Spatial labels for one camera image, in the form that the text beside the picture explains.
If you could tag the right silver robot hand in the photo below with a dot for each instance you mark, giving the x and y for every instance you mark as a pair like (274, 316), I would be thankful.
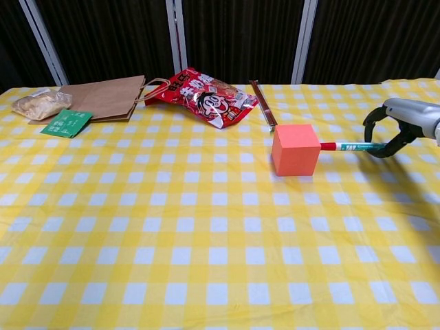
(412, 113)

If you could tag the red-capped white marker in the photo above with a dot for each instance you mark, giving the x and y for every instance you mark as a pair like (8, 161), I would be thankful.
(347, 146)

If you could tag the orange cube block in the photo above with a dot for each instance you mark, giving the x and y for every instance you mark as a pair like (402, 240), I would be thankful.
(295, 151)

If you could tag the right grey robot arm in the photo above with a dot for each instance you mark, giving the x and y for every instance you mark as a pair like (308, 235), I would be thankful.
(438, 132)

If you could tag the yellow white checkered tablecloth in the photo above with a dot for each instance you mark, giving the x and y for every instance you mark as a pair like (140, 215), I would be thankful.
(206, 223)

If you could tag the packaged chopsticks pair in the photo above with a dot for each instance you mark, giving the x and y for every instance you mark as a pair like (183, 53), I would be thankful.
(263, 103)

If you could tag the red cartoon snack bag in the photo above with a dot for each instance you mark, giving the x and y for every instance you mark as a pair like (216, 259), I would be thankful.
(206, 101)

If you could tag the brown paper bag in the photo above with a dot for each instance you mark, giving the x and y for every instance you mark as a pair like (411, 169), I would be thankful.
(103, 99)

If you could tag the green printed packet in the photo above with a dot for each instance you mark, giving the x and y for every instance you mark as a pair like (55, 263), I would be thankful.
(67, 123)

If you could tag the clear bag of pastries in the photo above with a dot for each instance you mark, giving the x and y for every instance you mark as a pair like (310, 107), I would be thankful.
(39, 104)

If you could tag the white partition post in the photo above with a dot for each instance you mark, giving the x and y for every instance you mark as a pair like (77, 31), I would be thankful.
(176, 34)
(304, 41)
(46, 41)

